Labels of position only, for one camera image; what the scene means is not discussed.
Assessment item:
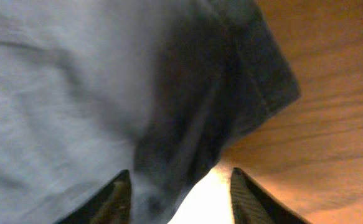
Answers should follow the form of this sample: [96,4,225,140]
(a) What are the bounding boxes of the navy blue denim shorts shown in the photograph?
[0,0,300,223]

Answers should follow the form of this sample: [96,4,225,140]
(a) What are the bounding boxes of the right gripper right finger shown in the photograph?
[230,167,310,224]

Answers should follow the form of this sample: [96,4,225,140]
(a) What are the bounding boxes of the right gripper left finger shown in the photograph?
[56,170,132,224]

